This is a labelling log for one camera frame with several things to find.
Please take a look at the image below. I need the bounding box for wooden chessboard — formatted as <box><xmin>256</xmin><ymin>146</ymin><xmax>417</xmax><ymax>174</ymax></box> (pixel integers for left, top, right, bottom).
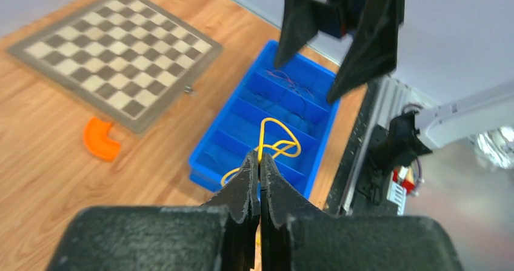
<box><xmin>8</xmin><ymin>0</ymin><xmax>222</xmax><ymax>134</ymax></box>

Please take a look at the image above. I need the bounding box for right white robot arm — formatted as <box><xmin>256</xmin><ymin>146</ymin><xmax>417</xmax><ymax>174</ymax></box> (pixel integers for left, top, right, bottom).
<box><xmin>274</xmin><ymin>0</ymin><xmax>513</xmax><ymax>173</ymax></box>

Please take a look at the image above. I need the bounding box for red thin cable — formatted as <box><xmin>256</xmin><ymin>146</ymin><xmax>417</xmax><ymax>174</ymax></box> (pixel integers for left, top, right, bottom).
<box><xmin>266</xmin><ymin>69</ymin><xmax>318</xmax><ymax>101</ymax></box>

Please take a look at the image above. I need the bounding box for orange curved plastic piece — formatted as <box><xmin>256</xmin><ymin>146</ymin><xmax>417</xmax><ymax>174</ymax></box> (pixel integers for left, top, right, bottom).
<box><xmin>83</xmin><ymin>117</ymin><xmax>121</xmax><ymax>161</ymax></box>

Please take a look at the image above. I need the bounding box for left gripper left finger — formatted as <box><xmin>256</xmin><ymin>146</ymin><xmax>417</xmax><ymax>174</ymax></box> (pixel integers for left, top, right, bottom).
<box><xmin>47</xmin><ymin>151</ymin><xmax>260</xmax><ymax>270</ymax></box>

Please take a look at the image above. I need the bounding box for blue plastic divided bin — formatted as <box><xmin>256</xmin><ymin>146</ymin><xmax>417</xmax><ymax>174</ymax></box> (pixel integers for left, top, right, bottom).
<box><xmin>189</xmin><ymin>41</ymin><xmax>338</xmax><ymax>197</ymax></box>

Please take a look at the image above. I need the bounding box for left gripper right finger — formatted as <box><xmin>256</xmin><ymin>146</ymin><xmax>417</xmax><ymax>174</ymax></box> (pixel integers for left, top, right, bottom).
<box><xmin>260</xmin><ymin>153</ymin><xmax>463</xmax><ymax>270</ymax></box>

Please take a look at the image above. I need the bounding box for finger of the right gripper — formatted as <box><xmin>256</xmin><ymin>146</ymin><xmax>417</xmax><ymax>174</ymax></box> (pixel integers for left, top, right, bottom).
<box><xmin>274</xmin><ymin>0</ymin><xmax>345</xmax><ymax>68</ymax></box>
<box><xmin>326</xmin><ymin>0</ymin><xmax>405</xmax><ymax>104</ymax></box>

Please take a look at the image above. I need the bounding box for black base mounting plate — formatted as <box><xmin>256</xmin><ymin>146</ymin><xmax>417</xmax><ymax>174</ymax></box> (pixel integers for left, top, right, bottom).
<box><xmin>322</xmin><ymin>76</ymin><xmax>398</xmax><ymax>216</ymax></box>

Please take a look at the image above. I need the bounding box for metal chessboard latch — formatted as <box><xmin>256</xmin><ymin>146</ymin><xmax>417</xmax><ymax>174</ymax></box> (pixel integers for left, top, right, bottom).
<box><xmin>184</xmin><ymin>85</ymin><xmax>196</xmax><ymax>96</ymax></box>

